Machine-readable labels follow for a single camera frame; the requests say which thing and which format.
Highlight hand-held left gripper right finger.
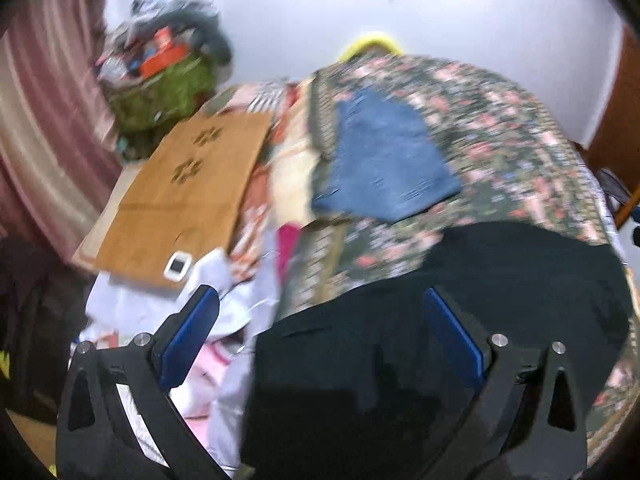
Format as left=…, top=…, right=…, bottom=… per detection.
left=423, top=287, right=588, bottom=480

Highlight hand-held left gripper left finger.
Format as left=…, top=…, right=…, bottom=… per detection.
left=56, top=284, right=232, bottom=480

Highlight black pants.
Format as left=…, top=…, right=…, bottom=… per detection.
left=239, top=222, right=632, bottom=480

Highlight small white device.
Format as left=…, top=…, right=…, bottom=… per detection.
left=164, top=252, right=193, bottom=282

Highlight pile of light clothes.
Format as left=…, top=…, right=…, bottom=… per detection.
left=80, top=80, right=321, bottom=476

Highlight brown cardboard sheet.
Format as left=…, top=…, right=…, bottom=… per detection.
left=73, top=110, right=274, bottom=291

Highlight dark backpack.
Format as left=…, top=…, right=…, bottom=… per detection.
left=0, top=234, right=96, bottom=426

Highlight folded blue jeans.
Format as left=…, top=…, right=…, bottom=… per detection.
left=311, top=88, right=462, bottom=225

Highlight floral printed blanket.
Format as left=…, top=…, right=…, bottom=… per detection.
left=278, top=53, right=640, bottom=466

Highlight pink striped curtain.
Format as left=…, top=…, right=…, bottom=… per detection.
left=0, top=0, right=124, bottom=271

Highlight green bag of clutter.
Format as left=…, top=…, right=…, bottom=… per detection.
left=96, top=0, right=235, bottom=136

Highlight wooden door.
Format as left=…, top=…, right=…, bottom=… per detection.
left=583, top=24, right=640, bottom=186

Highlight yellow round object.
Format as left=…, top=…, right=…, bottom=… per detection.
left=337, top=32, right=406, bottom=63

